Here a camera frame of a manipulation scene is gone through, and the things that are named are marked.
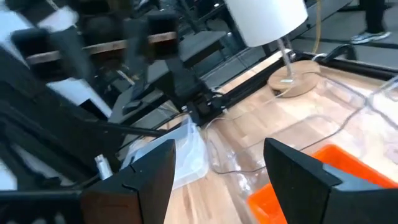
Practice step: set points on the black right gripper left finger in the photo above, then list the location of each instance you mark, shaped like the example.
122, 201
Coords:
140, 193

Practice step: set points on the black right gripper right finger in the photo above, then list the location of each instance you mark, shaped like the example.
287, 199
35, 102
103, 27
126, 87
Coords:
298, 186

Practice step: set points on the orange plastic mesh basket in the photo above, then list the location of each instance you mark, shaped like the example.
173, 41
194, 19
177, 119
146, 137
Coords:
351, 161

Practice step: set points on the frosted translucent plastic bin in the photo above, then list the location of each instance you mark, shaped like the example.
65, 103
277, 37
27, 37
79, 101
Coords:
189, 155

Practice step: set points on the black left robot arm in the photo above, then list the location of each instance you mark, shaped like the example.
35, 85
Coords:
186, 84

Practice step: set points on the clear plastic storage bin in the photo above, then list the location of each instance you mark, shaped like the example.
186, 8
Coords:
230, 161
385, 102

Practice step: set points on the wooden edge desk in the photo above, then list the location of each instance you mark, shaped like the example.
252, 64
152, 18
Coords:
102, 46

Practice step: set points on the dark grey desk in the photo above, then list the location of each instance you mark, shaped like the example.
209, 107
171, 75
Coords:
202, 46

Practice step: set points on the white cylinder shade table lamp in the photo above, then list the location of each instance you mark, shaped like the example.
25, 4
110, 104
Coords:
267, 21

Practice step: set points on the person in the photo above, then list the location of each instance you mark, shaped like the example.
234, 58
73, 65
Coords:
373, 15

